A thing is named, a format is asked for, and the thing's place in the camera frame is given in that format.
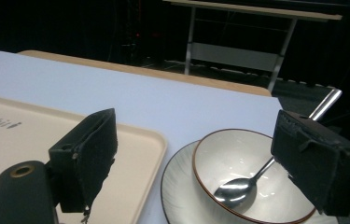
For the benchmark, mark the white plate with dark rim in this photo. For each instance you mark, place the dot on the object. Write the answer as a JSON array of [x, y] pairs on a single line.
[[179, 193]]

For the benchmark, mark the white-framed wooden table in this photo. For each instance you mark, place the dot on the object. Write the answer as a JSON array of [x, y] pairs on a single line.
[[235, 56]]

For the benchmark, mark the metal spoon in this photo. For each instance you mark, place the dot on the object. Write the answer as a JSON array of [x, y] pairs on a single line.
[[236, 189]]

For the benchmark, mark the beige plastic tray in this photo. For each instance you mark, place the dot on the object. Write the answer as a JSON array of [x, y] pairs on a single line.
[[17, 137]]

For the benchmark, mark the white bowl with brown rim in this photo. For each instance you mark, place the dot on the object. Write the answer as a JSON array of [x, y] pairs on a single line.
[[235, 155]]

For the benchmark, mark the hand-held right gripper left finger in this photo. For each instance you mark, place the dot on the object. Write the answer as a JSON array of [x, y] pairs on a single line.
[[85, 155]]

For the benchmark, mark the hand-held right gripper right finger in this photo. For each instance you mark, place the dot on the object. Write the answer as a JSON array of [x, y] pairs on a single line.
[[312, 161]]

